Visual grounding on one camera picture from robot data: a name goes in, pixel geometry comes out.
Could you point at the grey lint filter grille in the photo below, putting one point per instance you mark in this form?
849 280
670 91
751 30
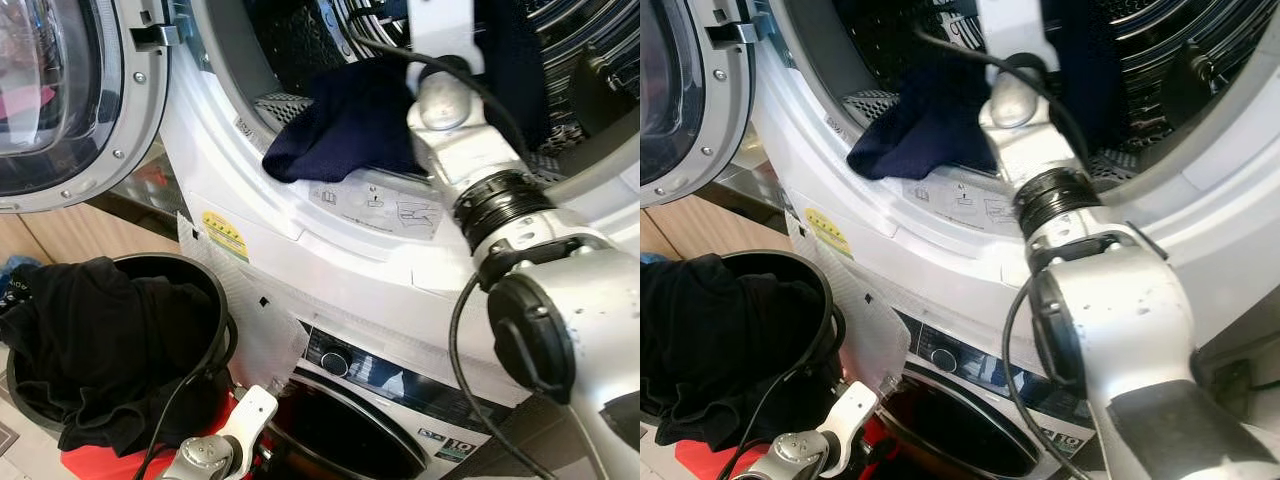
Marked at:
283 108
868 105

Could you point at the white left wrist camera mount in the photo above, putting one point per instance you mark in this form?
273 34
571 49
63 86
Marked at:
850 405
252 410

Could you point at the round glass dryer door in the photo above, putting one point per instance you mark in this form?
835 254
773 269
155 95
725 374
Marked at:
725 120
130 130

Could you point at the black washer control knob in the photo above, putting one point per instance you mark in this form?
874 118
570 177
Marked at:
944 360
335 361

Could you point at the clear plastic film sheet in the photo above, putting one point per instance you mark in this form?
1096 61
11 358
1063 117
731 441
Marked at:
270 335
880 335

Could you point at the white instruction label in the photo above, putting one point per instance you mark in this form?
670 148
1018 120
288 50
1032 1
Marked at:
370 205
950 195

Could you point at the navy blue knit garment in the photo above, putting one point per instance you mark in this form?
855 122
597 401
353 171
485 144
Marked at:
350 125
930 120

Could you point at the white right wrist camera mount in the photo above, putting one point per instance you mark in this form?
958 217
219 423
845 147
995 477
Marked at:
445 30
1015 30

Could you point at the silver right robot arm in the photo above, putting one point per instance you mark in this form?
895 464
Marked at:
1130 300
570 300

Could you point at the yellow oval sticker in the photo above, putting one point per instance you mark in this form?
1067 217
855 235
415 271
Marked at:
225 235
828 232

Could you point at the black drum lifter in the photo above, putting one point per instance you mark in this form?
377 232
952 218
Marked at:
1188 85
600 90

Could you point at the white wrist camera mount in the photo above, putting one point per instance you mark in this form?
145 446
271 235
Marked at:
445 30
850 405
1015 30
252 410

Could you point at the red plastic box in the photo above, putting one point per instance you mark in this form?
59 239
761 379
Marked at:
700 462
100 465

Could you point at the grey dryer door hinge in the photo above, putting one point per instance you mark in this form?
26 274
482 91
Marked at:
155 37
733 34

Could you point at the black clothes pile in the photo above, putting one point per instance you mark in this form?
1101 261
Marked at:
100 340
710 340

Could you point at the stainless steel dryer drum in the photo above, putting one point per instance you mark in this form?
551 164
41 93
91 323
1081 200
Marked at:
600 25
1180 25

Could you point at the white tumble dryer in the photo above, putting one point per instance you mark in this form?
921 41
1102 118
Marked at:
960 260
330 260

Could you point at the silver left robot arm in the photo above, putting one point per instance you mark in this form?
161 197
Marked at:
780 458
195 460

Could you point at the white washing machine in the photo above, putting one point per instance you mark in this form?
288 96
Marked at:
990 375
380 375

